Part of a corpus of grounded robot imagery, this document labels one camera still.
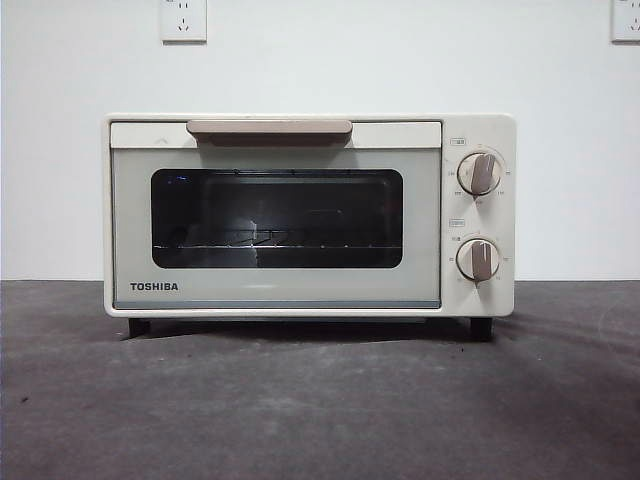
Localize oven door with brown handle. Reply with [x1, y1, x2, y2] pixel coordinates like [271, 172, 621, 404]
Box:
[109, 118, 444, 310]

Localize cream oven knob brown grip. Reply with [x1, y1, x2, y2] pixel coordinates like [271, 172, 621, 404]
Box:
[455, 236, 503, 283]
[457, 151, 505, 197]

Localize white Toshiba toaster oven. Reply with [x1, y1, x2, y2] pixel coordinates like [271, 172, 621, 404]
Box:
[103, 112, 519, 343]

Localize metal wire oven rack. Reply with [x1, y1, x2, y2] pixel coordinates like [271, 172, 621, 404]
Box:
[153, 227, 401, 252]

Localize white wall socket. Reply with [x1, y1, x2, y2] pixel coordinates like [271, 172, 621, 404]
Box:
[160, 0, 208, 43]
[610, 0, 640, 44]

